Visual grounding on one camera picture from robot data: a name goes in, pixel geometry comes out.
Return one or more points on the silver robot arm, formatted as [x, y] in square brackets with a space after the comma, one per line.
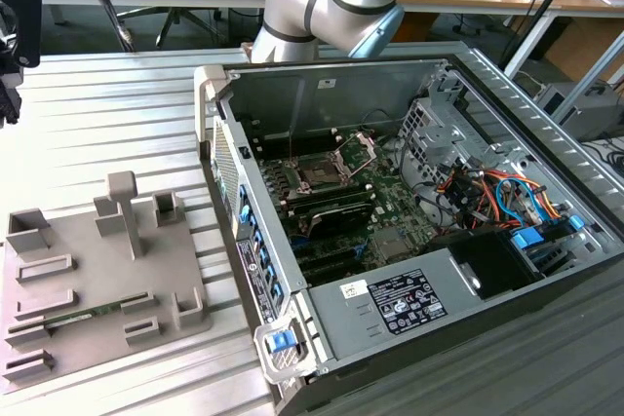
[292, 11]

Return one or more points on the CPU socket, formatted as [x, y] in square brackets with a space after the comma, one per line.
[317, 175]

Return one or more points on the office chair base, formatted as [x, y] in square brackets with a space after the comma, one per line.
[131, 13]

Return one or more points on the grey parts rack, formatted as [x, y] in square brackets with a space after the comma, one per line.
[97, 279]

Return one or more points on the green RAM stick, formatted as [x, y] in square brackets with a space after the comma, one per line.
[105, 310]

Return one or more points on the thin locking lever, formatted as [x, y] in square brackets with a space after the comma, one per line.
[291, 145]

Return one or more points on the open PC case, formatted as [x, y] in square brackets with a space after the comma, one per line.
[341, 94]

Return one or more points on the black installed RAM stick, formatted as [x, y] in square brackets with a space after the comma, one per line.
[331, 194]

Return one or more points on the black graphics card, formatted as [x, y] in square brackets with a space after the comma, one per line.
[341, 221]

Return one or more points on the blue case latch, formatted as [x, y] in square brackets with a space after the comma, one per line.
[282, 342]

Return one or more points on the green motherboard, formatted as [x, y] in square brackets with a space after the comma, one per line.
[390, 206]

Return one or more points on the grey power supply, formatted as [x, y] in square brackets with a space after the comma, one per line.
[336, 323]

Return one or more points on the metal drive cage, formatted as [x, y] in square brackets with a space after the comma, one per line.
[429, 143]

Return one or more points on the black fan shroud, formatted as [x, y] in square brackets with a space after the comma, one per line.
[492, 260]

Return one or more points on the blue disk carrier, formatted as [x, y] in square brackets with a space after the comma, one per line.
[529, 239]

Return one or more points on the black stand pole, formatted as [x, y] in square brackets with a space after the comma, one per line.
[540, 11]

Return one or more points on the brown cardboard box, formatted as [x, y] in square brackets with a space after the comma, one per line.
[580, 46]

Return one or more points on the small blue clip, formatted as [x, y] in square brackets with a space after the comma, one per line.
[576, 222]

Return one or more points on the grey computer box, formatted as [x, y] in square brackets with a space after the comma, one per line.
[590, 109]

